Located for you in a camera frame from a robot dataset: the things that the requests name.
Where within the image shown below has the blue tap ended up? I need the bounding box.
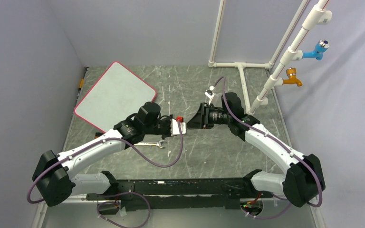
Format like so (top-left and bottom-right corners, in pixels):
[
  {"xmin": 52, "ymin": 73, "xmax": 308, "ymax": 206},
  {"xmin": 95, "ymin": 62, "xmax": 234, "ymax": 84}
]
[{"xmin": 302, "ymin": 40, "xmax": 329, "ymax": 61}]

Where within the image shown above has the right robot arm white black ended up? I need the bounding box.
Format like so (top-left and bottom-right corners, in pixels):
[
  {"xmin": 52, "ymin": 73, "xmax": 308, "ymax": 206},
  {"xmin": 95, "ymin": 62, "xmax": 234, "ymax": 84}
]
[{"xmin": 187, "ymin": 92, "xmax": 326, "ymax": 207}]

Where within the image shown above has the white pvc pipe frame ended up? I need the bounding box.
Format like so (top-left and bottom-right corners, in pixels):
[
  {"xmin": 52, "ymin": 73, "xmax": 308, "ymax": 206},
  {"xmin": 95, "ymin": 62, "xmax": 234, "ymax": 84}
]
[{"xmin": 208, "ymin": 0, "xmax": 332, "ymax": 115}]

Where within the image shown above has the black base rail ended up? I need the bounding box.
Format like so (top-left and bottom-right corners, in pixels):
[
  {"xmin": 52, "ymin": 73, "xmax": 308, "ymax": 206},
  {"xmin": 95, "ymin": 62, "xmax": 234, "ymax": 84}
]
[{"xmin": 86, "ymin": 178, "xmax": 272, "ymax": 211}]

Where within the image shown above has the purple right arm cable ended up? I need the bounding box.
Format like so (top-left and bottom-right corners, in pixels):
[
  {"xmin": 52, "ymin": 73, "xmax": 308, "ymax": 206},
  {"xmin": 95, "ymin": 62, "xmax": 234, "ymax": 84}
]
[{"xmin": 214, "ymin": 76, "xmax": 324, "ymax": 220}]

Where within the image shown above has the silver combination wrench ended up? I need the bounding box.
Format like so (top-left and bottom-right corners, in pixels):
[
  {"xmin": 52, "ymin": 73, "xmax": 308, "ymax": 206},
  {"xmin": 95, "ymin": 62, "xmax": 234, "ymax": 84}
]
[{"xmin": 135, "ymin": 140, "xmax": 168, "ymax": 149}]

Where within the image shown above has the whiteboard with red rim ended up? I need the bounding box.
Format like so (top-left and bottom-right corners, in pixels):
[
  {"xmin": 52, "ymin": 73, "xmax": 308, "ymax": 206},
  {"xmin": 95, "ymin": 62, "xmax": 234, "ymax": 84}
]
[{"xmin": 74, "ymin": 61, "xmax": 157, "ymax": 132}]

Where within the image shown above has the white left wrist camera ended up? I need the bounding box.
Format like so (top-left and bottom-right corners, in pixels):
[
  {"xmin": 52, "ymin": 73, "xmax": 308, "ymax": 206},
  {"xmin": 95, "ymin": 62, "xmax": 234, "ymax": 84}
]
[{"xmin": 171, "ymin": 116, "xmax": 187, "ymax": 136}]

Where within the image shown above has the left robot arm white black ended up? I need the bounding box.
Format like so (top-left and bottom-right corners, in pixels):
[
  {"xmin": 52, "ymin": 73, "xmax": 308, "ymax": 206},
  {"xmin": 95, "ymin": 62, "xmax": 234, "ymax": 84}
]
[{"xmin": 27, "ymin": 102, "xmax": 178, "ymax": 207}]

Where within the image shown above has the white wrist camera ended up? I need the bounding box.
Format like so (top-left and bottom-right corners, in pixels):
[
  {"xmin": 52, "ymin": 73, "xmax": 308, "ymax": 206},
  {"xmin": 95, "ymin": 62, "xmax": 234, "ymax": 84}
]
[
  {"xmin": 171, "ymin": 116, "xmax": 187, "ymax": 136},
  {"xmin": 204, "ymin": 85, "xmax": 218, "ymax": 105}
]

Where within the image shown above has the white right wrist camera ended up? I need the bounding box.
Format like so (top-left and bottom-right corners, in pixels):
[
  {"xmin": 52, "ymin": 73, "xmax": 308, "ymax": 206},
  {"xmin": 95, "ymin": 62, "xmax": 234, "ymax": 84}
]
[{"xmin": 204, "ymin": 85, "xmax": 218, "ymax": 105}]

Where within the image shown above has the orange tap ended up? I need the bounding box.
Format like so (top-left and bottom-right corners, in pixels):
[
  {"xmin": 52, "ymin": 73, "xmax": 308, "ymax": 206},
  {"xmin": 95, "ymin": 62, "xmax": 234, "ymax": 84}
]
[{"xmin": 282, "ymin": 67, "xmax": 302, "ymax": 87}]

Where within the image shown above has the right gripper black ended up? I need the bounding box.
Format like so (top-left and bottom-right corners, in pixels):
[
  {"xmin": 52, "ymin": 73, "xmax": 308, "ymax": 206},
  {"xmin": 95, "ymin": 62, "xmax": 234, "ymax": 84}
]
[{"xmin": 186, "ymin": 103, "xmax": 231, "ymax": 129}]

